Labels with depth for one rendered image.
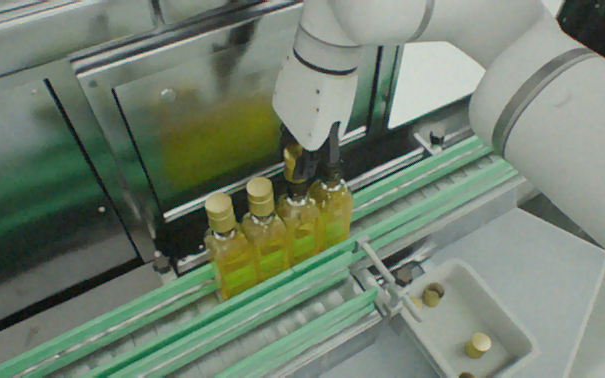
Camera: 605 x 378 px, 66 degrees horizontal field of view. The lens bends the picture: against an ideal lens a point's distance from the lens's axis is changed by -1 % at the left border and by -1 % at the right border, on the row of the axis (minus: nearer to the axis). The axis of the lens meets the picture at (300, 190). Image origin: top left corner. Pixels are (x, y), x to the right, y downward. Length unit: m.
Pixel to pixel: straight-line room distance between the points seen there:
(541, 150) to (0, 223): 0.68
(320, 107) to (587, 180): 0.30
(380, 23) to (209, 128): 0.37
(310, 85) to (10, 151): 0.38
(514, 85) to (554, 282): 0.85
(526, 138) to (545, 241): 0.89
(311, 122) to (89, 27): 0.26
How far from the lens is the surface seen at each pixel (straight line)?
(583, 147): 0.30
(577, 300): 1.14
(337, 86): 0.51
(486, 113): 0.33
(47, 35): 0.57
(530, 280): 1.12
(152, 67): 0.60
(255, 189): 0.62
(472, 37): 0.47
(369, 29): 0.40
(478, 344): 0.94
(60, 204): 0.77
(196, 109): 0.67
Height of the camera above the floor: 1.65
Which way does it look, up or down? 52 degrees down
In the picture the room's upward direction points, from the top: straight up
